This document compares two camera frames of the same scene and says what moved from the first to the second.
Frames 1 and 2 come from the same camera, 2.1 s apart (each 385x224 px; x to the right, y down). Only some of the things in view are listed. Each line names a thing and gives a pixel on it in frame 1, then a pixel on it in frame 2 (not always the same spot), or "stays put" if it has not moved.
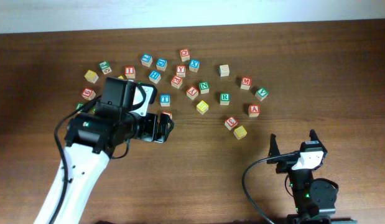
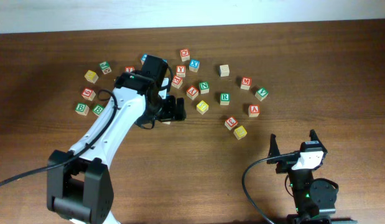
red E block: x=176 y=81 stays put
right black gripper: x=285 y=162 stays put
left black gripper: x=149 y=130 to x=170 y=114
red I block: x=130 y=72 stays put
